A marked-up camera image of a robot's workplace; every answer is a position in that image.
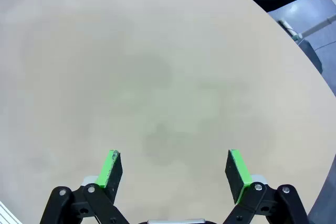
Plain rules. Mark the white ribbed rail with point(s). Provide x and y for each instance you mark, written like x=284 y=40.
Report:
x=6 y=214

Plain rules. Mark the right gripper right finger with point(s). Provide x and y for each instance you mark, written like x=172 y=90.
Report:
x=239 y=179

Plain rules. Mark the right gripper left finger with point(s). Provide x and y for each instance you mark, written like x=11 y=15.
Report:
x=107 y=182

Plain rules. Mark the grey metal table leg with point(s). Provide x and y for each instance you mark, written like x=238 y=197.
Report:
x=319 y=26

